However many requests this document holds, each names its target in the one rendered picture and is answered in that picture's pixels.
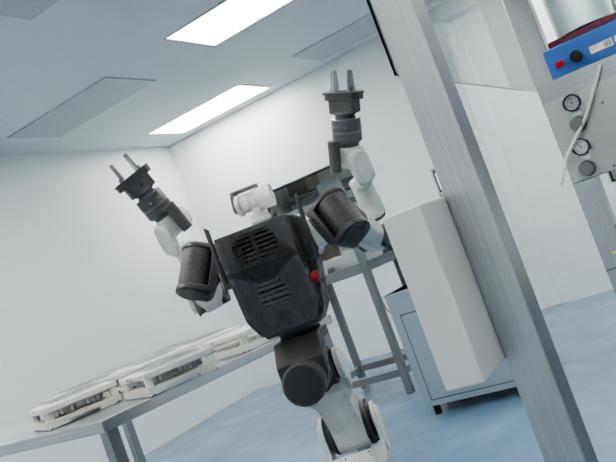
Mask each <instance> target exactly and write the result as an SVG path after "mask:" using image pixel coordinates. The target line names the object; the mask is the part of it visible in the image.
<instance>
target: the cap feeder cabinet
mask: <svg viewBox="0 0 616 462"><path fill-rule="evenodd" d="M383 298H385V299H386V302H387V305H388V307H389V309H390V314H391V316H392V319H393V322H394V323H395V326H396V329H397V332H398V334H399V337H400V340H401V343H402V346H403V349H404V351H405V354H406V357H407V358H408V361H409V364H410V366H411V369H412V374H413V375H414V378H415V381H416V383H417V386H418V389H419V391H420V393H421V396H422V399H423V403H424V406H425V408H427V407H431V406H433V407H434V412H435V414H440V413H442V412H443V411H442V408H441V405H440V404H443V403H447V402H454V401H458V400H463V399H466V398H470V397H475V396H479V395H482V394H486V393H491V392H494V391H502V390H506V389H509V388H514V387H516V385H515V382H514V379H513V377H512V373H511V371H510V368H509V365H508V363H507V360H506V358H505V359H504V360H503V361H502V363H501V364H500V365H499V366H498V367H497V368H496V369H495V370H494V372H493V373H492V374H491V375H490V376H489V377H488V378H487V380H486V381H485V382H483V383H480V384H476V385H472V386H467V387H464V388H460V389H456V390H446V389H445V387H444V383H443V381H442V379H441V376H440V374H439V371H438V368H437V365H436V364H435V359H434V357H433V354H432V351H431V349H430V347H429V344H428V342H427V339H426V336H425V334H424V330H423V327H422V325H421V322H420V319H419V317H418V314H417V312H416V310H415V307H414V304H413V300H412V297H411V294H410V293H409V290H408V287H407V285H406V284H405V285H404V286H402V287H400V288H399V289H397V290H395V291H392V292H391V293H389V294H387V295H385V296H383ZM516 389H517V387H516Z"/></svg>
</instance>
